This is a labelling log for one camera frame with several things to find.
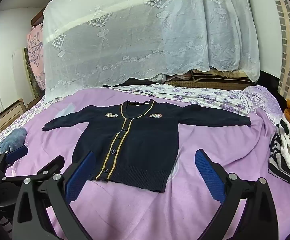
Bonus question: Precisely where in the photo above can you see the black white striped garment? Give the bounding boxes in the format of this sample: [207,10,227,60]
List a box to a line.
[268,132,290,193]

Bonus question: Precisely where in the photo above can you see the white lace cloth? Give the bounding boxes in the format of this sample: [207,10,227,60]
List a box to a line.
[42,0,261,98]

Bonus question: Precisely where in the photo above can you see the pink floral quilt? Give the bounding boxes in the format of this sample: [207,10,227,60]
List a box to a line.
[27,24,46,90]

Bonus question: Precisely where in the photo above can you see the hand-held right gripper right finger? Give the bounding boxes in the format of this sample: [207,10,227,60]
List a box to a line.
[194,149,279,240]

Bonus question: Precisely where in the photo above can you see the purple floral bed sheet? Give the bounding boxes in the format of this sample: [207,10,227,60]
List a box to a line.
[0,84,283,153]

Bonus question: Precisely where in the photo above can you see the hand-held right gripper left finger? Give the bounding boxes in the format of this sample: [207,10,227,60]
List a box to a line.
[12,151,97,240]

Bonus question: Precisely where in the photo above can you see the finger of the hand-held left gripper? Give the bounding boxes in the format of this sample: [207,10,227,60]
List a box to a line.
[2,155,65,183]
[0,145,28,171]

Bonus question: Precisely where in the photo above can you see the navy knit cardigan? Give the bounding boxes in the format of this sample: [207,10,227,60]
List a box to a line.
[42,100,251,193]

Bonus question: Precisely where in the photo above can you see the brown wooden cabinet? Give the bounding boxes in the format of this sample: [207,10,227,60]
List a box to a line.
[31,7,45,27]

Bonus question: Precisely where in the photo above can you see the wooden frame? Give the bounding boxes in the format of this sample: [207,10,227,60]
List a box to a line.
[0,97,30,135]

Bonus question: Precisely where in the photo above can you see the person's left hand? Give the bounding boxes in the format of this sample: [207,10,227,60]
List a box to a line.
[0,127,28,154]

